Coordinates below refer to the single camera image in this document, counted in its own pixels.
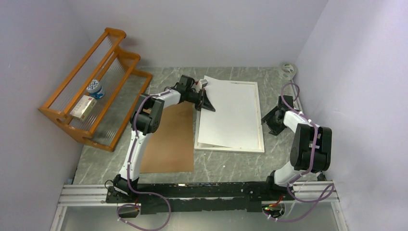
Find orange wooden rack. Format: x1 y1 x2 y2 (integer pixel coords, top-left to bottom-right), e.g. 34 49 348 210
39 27 153 152

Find blue white round tin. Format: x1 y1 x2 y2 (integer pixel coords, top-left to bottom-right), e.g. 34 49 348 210
86 79 105 100

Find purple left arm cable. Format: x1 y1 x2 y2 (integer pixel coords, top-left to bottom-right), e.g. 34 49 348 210
116 90 173 231

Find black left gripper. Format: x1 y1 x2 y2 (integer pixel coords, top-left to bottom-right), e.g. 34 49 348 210
186 89 216 113

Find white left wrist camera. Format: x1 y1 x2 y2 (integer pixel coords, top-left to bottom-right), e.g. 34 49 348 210
198 79 208 89

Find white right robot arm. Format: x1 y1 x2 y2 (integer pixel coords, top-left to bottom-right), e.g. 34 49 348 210
261 95 332 200

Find white red small box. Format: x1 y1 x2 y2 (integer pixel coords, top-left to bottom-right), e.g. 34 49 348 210
70 95 97 121

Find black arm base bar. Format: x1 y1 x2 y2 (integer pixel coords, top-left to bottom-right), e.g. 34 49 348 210
106 181 293 215

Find white picture frame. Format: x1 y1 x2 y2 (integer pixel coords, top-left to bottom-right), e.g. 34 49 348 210
193 79 265 154

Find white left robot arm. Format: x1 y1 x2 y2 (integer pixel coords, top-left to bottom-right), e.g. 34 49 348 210
113 75 215 202

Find aluminium rail frame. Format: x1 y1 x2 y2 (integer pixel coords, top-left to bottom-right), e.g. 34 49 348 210
49 79 350 231

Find brown frame backing board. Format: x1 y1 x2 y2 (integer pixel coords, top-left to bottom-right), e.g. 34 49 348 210
140 102 194 173

